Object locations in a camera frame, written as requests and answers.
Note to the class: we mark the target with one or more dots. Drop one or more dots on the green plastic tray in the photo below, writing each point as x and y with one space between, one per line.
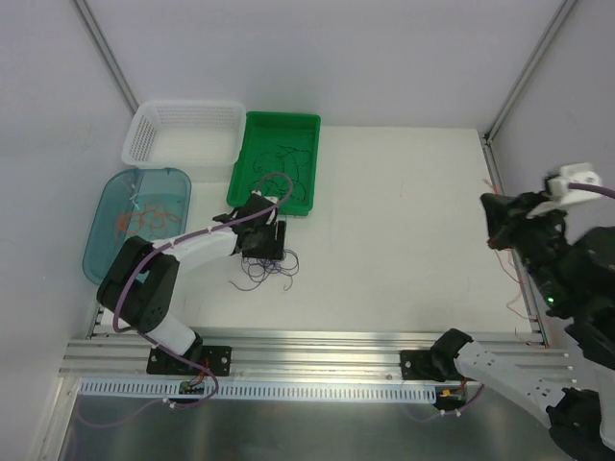
278 156

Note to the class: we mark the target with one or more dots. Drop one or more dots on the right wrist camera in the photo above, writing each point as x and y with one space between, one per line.
567 186

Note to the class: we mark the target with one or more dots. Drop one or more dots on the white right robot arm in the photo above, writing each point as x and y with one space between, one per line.
576 283

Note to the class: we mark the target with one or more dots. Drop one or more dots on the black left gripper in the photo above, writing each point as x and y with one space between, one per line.
268 241

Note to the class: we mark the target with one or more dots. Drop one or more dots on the teal transparent plastic bin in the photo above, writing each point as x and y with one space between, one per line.
149 203

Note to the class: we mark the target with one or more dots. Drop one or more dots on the white slotted cable duct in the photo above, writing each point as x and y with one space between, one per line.
258 390

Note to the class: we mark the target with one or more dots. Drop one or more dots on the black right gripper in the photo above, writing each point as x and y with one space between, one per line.
503 223

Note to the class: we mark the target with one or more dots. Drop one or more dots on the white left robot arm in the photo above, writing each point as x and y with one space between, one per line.
139 287

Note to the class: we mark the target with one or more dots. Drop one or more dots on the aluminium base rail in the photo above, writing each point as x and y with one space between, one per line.
309 356

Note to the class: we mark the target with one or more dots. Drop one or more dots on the white perforated plastic basket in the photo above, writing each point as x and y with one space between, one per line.
185 134

